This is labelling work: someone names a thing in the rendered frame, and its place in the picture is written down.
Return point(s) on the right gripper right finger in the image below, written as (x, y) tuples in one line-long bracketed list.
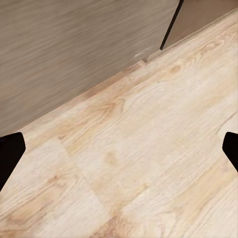
[(230, 148)]

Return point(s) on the dishwasher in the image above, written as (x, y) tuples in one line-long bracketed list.
[(54, 50)]

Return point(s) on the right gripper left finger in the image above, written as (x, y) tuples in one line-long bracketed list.
[(12, 148)]

